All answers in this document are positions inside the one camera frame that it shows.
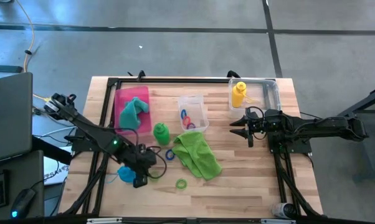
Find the teal microfibre cloth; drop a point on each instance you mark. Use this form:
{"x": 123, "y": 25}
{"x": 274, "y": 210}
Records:
{"x": 131, "y": 115}

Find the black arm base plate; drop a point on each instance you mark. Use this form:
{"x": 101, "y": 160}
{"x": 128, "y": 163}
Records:
{"x": 81, "y": 144}
{"x": 299, "y": 146}

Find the grey computer monitor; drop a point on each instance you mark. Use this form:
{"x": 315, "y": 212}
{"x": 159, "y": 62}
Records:
{"x": 10, "y": 115}

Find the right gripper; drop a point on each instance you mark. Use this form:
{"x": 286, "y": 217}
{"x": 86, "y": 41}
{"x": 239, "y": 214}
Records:
{"x": 257, "y": 127}

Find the black curved clamp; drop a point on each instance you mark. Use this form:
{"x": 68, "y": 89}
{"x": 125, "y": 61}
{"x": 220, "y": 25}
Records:
{"x": 140, "y": 74}
{"x": 233, "y": 74}

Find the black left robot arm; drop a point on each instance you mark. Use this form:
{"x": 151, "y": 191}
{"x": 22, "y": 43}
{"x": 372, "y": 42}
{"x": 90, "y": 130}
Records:
{"x": 91, "y": 132}

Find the pink plastic tray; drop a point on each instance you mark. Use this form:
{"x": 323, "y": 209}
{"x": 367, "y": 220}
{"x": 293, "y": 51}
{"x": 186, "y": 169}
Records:
{"x": 125, "y": 93}

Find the black aluminium table frame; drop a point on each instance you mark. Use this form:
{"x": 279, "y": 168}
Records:
{"x": 190, "y": 80}

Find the silver aluminium bracket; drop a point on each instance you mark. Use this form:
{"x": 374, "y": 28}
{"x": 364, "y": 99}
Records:
{"x": 278, "y": 221}
{"x": 105, "y": 220}

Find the green sports bottle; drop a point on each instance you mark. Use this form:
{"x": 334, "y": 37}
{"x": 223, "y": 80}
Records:
{"x": 161, "y": 133}

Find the black metal stand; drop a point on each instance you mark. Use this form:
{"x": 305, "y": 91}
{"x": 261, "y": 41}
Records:
{"x": 368, "y": 100}

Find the white printed sheet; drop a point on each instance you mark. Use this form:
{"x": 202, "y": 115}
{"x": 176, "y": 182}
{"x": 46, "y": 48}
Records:
{"x": 55, "y": 174}

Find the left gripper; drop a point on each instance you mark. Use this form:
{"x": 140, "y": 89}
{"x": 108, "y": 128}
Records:
{"x": 145, "y": 161}

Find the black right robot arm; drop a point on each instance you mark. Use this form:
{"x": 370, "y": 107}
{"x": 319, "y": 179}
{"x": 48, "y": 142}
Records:
{"x": 330, "y": 126}

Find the green microfibre cloth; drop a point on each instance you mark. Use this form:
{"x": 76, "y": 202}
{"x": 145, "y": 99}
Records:
{"x": 197, "y": 155}

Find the blue sports bottle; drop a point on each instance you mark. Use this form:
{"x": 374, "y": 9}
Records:
{"x": 126, "y": 174}

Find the large clear plastic bin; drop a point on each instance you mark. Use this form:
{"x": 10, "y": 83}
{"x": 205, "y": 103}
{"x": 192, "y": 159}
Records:
{"x": 268, "y": 93}

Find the yellow sports bottle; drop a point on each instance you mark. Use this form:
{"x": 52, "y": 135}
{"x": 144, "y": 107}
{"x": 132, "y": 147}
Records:
{"x": 238, "y": 96}

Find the black flat bar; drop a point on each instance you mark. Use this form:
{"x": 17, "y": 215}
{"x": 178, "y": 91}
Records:
{"x": 3, "y": 68}

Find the small clear plastic bin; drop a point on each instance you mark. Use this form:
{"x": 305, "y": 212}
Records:
{"x": 197, "y": 102}

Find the white drink can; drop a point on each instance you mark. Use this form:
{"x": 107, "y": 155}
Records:
{"x": 282, "y": 210}

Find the dark grey desk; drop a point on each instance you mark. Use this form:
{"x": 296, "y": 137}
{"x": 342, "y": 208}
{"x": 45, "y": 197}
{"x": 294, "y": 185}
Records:
{"x": 25, "y": 174}

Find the black computer mouse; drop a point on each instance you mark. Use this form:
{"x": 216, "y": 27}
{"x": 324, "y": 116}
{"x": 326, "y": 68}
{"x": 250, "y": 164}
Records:
{"x": 20, "y": 203}

